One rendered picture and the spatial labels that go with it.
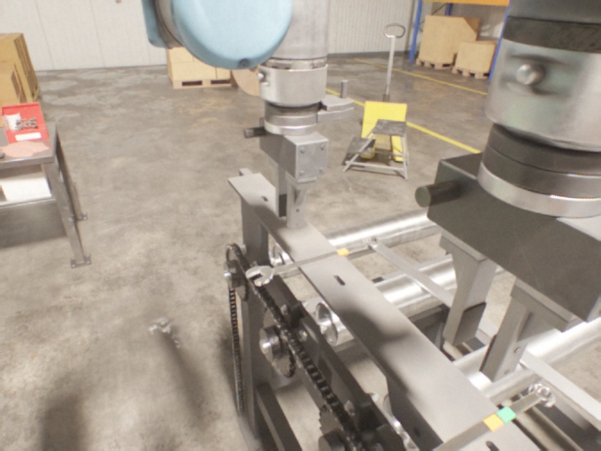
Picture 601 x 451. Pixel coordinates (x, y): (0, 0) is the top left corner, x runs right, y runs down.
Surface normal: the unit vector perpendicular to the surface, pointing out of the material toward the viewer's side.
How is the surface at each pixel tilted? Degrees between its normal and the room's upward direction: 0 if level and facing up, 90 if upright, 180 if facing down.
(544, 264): 90
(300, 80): 90
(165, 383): 0
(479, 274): 90
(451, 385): 0
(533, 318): 90
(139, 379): 0
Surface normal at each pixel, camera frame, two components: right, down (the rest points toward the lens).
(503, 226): -0.89, 0.21
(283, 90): -0.20, 0.50
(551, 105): -0.70, 0.35
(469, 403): 0.03, -0.86
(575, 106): -0.49, 0.44
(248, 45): 0.40, 0.56
